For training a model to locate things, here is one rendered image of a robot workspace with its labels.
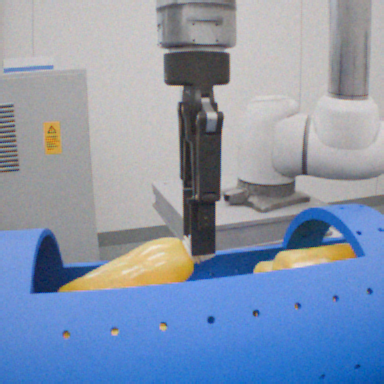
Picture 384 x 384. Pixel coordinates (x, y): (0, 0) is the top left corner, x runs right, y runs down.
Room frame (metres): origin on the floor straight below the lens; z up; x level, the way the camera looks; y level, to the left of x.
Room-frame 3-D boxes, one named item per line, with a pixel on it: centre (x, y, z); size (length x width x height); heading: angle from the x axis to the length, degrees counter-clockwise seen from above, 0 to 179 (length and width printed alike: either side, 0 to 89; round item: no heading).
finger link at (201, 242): (0.42, 0.00, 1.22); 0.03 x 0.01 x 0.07; 103
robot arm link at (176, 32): (0.44, 0.00, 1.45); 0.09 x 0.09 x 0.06
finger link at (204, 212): (0.40, -0.01, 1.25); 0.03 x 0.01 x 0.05; 13
